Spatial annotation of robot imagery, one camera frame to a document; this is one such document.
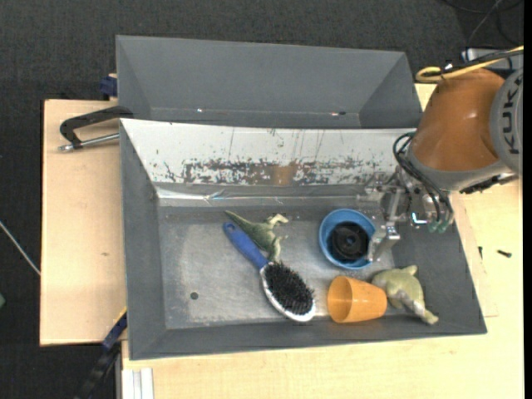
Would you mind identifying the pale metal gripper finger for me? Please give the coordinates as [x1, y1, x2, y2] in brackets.
[356, 185, 388, 205]
[367, 221, 402, 264]

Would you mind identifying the blue plastic cup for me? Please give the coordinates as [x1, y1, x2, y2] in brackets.
[318, 208, 377, 271]

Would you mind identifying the pale cardboard board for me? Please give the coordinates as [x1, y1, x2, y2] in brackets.
[39, 99, 128, 347]

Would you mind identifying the green toy dinosaur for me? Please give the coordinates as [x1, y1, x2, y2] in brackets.
[224, 209, 290, 263]

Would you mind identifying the grey metal bin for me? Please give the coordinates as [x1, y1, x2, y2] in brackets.
[115, 34, 488, 361]

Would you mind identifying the blue-handled black hairbrush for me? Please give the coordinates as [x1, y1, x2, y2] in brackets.
[222, 221, 318, 323]

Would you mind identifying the pale green toy dolphin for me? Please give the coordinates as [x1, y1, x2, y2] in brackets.
[370, 264, 441, 327]

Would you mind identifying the orange plastic cup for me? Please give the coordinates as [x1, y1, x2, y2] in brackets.
[327, 275, 389, 324]

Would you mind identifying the black round object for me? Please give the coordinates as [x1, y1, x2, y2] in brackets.
[328, 221, 371, 264]

